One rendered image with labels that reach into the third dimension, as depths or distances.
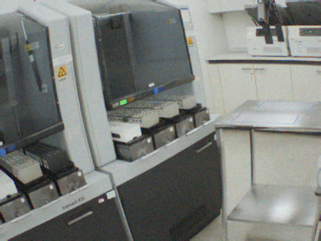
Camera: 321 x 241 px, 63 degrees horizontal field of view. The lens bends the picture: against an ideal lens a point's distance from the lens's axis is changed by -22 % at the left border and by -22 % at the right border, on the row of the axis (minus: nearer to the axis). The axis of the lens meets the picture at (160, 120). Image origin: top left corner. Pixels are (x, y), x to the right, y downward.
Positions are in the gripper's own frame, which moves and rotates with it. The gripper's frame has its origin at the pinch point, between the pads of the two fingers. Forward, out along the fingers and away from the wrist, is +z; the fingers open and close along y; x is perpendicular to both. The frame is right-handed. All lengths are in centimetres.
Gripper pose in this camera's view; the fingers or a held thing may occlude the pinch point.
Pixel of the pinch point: (275, 39)
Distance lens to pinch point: 107.5
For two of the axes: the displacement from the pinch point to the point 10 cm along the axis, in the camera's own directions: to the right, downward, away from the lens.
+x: -7.3, -0.5, 6.8
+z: 1.7, 9.5, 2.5
